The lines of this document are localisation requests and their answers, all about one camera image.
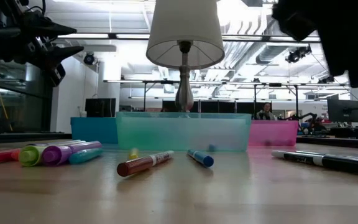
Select black computer monitor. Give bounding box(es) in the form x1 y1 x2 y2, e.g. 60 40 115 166
85 98 117 118
327 98 358 123

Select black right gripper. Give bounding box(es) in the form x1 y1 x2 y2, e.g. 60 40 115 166
272 0 358 88

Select pink plastic bin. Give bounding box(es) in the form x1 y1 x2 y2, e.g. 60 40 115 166
247 119 300 147

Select blue marker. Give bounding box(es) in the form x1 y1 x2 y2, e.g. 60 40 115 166
187 149 214 168

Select purple highlighter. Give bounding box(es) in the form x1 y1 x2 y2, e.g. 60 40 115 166
41 141 103 167

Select blue plastic bin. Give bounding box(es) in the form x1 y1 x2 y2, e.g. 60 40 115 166
70 116 119 144

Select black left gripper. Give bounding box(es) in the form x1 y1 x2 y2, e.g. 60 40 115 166
0 0 85 88

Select person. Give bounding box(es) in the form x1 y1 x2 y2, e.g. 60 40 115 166
255 102 278 121

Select brown marker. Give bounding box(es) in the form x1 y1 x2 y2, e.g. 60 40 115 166
116 150 175 177

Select light green highlighter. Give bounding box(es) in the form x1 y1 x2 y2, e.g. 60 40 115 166
18 139 85 167

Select translucent green plastic bin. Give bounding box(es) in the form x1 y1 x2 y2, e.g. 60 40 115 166
116 111 252 152

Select yellow cable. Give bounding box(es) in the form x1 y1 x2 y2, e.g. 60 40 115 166
0 60 14 132

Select black ceiling camera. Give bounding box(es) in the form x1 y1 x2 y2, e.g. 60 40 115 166
83 52 96 65

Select white shade table lamp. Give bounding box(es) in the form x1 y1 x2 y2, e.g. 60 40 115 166
145 0 226 113

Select yellow highlighter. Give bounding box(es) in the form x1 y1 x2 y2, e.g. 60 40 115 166
128 147 140 161

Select black marker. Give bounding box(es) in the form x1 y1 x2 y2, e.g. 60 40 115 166
271 150 358 177

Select teal highlighter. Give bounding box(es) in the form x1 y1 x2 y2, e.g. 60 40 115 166
68 147 104 165

